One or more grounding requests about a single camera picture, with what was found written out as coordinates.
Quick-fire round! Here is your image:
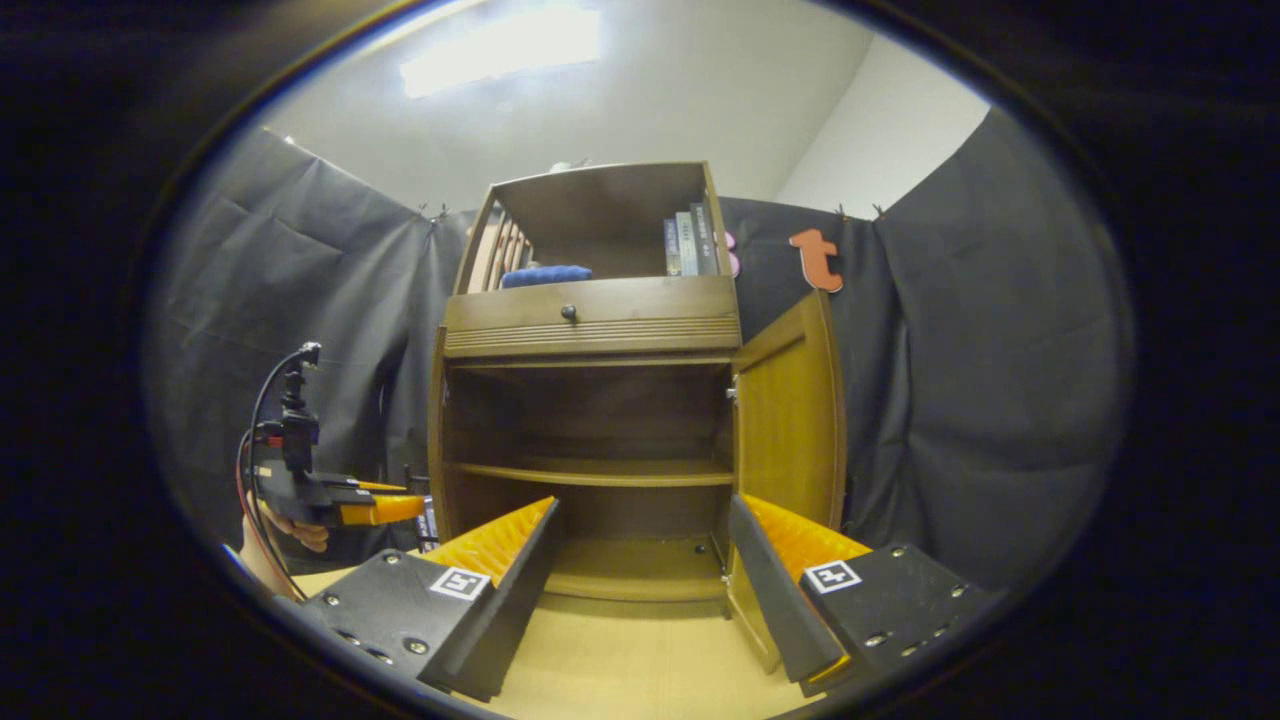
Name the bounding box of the black backdrop cloth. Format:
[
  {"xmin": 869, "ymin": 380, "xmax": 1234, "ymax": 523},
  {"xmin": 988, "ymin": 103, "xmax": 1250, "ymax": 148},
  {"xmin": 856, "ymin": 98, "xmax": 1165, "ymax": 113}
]
[{"xmin": 145, "ymin": 108, "xmax": 1136, "ymax": 591}]

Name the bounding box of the wooden cabinet drawer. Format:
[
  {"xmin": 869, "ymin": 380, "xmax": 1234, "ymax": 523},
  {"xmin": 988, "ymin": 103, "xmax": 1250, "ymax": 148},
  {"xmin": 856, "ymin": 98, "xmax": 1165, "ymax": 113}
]
[{"xmin": 445, "ymin": 277, "xmax": 741, "ymax": 326}]

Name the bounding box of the red cable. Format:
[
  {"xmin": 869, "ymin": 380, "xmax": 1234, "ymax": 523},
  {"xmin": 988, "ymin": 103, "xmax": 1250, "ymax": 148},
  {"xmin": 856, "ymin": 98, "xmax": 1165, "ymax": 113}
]
[{"xmin": 233, "ymin": 425, "xmax": 301, "ymax": 599}]

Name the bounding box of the wooden double-door shoe cabinet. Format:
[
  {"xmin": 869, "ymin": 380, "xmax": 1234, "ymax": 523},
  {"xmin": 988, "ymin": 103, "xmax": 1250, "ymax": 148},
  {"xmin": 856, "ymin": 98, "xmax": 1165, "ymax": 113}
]
[{"xmin": 427, "ymin": 160, "xmax": 849, "ymax": 673}]

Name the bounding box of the wooden shoe cabinet door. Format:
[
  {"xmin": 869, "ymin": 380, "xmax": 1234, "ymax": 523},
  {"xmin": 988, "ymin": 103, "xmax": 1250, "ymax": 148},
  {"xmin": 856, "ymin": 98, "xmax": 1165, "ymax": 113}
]
[
  {"xmin": 725, "ymin": 290, "xmax": 849, "ymax": 673},
  {"xmin": 427, "ymin": 325, "xmax": 451, "ymax": 546}
]

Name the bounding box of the black cable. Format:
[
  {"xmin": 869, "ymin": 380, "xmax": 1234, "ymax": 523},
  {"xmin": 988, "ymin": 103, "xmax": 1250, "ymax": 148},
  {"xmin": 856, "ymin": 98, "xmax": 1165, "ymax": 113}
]
[{"xmin": 243, "ymin": 345, "xmax": 319, "ymax": 601}]

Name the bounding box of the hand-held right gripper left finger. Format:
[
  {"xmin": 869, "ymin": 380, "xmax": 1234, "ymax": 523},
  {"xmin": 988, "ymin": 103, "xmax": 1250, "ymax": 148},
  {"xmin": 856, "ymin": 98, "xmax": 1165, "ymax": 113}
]
[{"xmin": 272, "ymin": 495, "xmax": 567, "ymax": 704}]

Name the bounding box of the folded blue cloth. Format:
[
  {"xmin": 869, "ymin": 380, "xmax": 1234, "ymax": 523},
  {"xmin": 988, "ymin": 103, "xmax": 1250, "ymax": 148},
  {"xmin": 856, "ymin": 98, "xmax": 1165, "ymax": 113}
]
[{"xmin": 500, "ymin": 264, "xmax": 593, "ymax": 290}]

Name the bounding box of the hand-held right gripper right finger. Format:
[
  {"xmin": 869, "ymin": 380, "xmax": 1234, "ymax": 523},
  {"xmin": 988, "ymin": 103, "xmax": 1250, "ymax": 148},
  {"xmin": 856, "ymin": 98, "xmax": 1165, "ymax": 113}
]
[{"xmin": 726, "ymin": 490, "xmax": 993, "ymax": 699}]

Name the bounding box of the wooden inner shelf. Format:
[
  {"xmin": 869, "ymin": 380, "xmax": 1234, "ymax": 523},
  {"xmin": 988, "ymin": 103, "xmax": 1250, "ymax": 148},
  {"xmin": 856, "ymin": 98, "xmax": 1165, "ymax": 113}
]
[{"xmin": 447, "ymin": 458, "xmax": 736, "ymax": 488}]

